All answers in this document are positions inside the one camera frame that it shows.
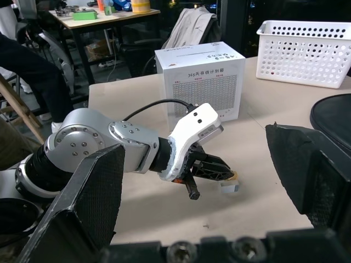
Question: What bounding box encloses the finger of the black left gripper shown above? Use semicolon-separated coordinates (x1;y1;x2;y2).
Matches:
191;162;236;182
202;152;231;173

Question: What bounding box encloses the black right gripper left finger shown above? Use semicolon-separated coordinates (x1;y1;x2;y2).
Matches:
16;144;126;263

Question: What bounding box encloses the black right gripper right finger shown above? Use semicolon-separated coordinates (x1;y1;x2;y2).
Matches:
265;122;351;231

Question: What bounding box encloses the white box with slot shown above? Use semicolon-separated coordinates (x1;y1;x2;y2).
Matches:
154;41;246;130

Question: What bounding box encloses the brown cardboard box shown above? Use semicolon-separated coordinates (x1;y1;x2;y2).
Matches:
84;38;116;63

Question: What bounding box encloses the green box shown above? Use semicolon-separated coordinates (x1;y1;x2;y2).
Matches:
72;10;99;21

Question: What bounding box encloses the small silver coin holder block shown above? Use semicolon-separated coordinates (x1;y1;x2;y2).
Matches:
220;179;240;194

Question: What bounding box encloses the black round pad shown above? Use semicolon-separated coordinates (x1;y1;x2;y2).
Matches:
309;93;351;155

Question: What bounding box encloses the white perforated plastic basket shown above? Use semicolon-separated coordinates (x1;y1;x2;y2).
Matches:
256;20;351;89

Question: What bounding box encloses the wooden stand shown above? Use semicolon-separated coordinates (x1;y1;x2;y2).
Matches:
0;73;45;145

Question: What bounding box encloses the black office chair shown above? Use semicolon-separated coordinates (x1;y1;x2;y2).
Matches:
120;16;223;79

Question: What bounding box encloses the person in dark trousers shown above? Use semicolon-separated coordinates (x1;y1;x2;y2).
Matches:
0;0;75;135

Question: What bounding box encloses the grey jacket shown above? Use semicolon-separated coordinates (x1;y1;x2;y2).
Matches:
161;6;220;50

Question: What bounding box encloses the grey office chair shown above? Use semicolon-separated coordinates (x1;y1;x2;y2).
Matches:
15;21;76;95

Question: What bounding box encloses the yellow tape roll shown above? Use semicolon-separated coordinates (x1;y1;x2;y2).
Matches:
130;0;151;15

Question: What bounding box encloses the light wooden work table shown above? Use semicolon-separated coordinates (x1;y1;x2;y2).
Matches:
48;7;161;86

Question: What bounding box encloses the blue object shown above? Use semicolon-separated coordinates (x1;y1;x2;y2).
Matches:
113;0;132;12

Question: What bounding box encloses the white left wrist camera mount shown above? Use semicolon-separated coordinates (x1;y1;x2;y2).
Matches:
160;102;224;182

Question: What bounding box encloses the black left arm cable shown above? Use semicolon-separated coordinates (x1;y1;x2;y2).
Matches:
122;99;199;122

